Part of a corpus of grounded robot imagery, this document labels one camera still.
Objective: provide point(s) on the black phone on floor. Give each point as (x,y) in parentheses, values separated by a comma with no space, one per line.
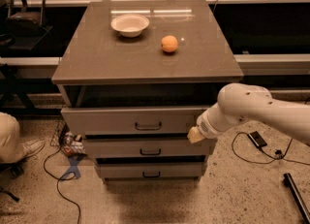
(257,139)

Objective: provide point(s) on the grey bottom drawer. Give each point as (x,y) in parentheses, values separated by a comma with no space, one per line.
(144,171)

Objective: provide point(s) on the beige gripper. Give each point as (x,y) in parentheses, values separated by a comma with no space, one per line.
(206,127)

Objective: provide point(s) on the snack bags on floor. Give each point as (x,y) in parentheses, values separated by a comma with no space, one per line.
(72,144)

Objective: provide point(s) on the white sneaker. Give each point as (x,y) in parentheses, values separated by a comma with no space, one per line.
(31,148)

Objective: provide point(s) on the white paper bowl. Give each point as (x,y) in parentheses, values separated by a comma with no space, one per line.
(130,25)

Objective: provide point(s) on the grey drawer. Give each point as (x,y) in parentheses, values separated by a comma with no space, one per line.
(123,121)
(144,147)
(144,171)

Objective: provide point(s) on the grey middle drawer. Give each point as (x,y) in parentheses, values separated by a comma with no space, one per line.
(144,147)

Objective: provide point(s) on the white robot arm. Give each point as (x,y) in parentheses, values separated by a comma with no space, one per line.
(238,103)

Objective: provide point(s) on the black bar on floor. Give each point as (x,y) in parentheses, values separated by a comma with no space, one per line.
(290,183)

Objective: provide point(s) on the grey top drawer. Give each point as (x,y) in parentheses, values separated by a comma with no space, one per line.
(123,121)

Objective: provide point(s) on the black chair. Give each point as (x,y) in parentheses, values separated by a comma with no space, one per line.
(23,29)

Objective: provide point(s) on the person's beige trouser leg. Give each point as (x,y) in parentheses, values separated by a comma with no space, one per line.
(11,149)

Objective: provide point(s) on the orange fruit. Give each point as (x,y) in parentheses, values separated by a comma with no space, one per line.
(169,44)

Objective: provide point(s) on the grey drawer cabinet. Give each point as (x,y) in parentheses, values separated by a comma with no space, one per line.
(103,69)

